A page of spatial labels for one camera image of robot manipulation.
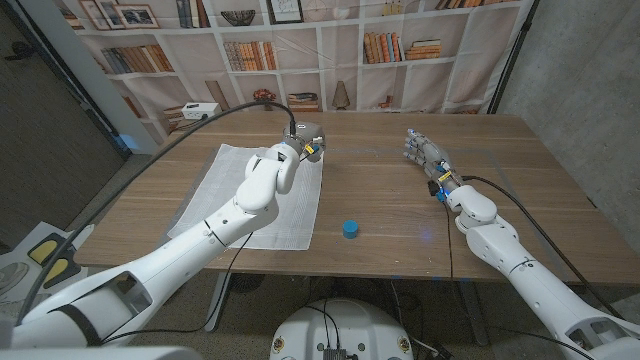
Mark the grey sneaker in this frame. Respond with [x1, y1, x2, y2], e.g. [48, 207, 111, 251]
[0, 261, 30, 296]

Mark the white cloth napkin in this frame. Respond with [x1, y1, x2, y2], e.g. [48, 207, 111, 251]
[167, 143, 325, 251]

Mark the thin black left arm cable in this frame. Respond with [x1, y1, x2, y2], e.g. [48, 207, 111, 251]
[99, 230, 255, 346]

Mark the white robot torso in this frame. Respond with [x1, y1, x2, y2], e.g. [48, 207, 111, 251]
[269, 298, 415, 360]

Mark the yellow black foot pedal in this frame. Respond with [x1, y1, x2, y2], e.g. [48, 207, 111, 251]
[27, 232, 76, 266]
[42, 254, 82, 290]

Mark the printed bookshelf backdrop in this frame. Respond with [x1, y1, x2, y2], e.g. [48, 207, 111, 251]
[52, 0, 536, 146]

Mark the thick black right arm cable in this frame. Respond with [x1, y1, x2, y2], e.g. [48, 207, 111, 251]
[460, 174, 624, 321]

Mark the white power strip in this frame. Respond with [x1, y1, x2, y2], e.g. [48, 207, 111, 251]
[180, 102, 223, 122]

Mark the white floor platform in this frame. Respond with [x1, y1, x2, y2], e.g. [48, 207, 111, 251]
[0, 221, 96, 321]

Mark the black backdrop stand pole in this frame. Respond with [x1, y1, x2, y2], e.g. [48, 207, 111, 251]
[487, 0, 542, 116]

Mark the black door handle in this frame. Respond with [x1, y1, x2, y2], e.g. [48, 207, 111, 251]
[4, 40, 36, 62]

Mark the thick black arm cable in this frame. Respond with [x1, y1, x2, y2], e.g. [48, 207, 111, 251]
[460, 174, 624, 321]
[17, 99, 299, 326]

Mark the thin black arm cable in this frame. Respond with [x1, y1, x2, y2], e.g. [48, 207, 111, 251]
[442, 198, 599, 360]
[99, 230, 255, 346]

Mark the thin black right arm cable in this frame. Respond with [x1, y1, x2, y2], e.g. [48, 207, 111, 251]
[442, 198, 599, 360]

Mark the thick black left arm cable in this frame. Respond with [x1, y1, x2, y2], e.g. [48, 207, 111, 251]
[17, 99, 299, 326]

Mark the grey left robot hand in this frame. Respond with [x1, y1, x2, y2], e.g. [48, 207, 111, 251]
[282, 121, 327, 164]

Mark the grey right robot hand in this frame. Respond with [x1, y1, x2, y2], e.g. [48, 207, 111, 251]
[402, 128, 459, 194]

